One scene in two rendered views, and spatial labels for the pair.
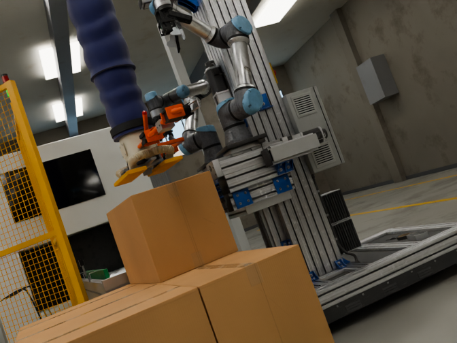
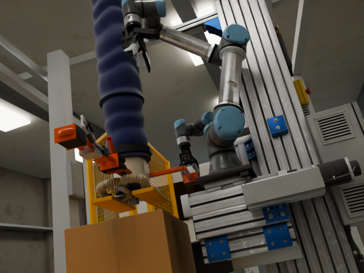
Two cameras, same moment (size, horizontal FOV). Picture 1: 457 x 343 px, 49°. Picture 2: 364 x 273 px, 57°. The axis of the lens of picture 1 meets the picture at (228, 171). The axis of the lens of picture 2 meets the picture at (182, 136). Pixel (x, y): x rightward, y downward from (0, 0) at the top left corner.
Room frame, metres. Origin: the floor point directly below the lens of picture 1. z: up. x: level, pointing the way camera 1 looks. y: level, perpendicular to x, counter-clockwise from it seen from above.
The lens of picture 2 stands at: (1.35, -0.71, 0.71)
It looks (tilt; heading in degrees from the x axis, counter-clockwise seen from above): 22 degrees up; 32
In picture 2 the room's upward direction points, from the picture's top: 11 degrees counter-clockwise
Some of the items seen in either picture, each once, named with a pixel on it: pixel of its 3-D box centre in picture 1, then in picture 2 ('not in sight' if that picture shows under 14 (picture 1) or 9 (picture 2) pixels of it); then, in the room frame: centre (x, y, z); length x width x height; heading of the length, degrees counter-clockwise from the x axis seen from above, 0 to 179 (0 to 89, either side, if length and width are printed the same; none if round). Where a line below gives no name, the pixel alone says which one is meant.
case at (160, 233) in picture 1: (167, 231); (141, 271); (2.54, 0.39, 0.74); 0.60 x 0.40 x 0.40; 26
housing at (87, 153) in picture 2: (164, 124); (90, 150); (2.13, 0.19, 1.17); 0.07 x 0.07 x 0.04; 26
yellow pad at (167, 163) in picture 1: (163, 163); (152, 194); (2.59, 0.31, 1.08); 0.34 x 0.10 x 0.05; 26
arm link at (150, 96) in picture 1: (153, 101); (181, 129); (2.91, 0.28, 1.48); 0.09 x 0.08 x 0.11; 151
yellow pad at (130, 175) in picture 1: (128, 173); (115, 202); (2.51, 0.48, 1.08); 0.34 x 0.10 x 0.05; 26
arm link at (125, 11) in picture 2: not in sight; (131, 10); (2.28, 0.02, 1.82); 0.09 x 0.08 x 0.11; 134
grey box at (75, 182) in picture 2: not in sight; (75, 180); (3.22, 1.66, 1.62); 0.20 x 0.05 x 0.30; 23
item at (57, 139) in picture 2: (172, 114); (71, 137); (2.01, 0.13, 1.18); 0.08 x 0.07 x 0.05; 26
